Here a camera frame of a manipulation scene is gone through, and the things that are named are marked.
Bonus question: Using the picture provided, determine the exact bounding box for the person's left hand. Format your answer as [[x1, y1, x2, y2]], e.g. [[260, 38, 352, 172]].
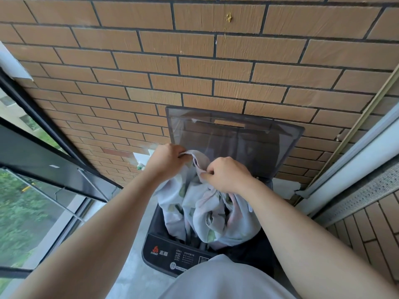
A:
[[145, 143, 191, 182]]

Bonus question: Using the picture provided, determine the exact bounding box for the white tap fixture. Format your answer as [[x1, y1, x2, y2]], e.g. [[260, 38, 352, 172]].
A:
[[132, 148, 156, 172]]

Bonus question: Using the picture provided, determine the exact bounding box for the person's grey shirt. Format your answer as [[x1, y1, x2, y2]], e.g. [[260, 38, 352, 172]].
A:
[[160, 254, 297, 299]]

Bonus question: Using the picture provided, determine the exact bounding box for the white sliding door frame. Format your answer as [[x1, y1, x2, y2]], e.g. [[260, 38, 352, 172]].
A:
[[294, 64, 399, 215]]

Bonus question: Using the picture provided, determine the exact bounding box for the black framed open window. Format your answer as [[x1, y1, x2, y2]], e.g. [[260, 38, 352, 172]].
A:
[[0, 67, 123, 279]]

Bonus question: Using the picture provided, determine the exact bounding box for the person's right forearm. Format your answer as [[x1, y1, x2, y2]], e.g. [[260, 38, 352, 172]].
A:
[[240, 180, 399, 299]]

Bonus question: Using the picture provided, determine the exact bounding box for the black top-load washing machine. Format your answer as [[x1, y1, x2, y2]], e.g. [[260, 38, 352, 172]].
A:
[[142, 177, 281, 279]]

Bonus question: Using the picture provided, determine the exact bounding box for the grey translucent washing machine lid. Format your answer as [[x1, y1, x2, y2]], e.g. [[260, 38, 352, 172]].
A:
[[165, 106, 305, 181]]

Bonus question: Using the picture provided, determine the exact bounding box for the pale floral bed sheet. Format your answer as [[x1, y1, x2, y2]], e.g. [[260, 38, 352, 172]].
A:
[[155, 150, 262, 250]]

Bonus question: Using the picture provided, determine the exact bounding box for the person's right hand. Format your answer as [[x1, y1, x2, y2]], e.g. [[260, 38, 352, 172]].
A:
[[200, 157, 257, 195]]

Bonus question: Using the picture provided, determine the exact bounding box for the person's left forearm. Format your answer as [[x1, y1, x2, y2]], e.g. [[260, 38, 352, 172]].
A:
[[9, 166, 169, 299]]

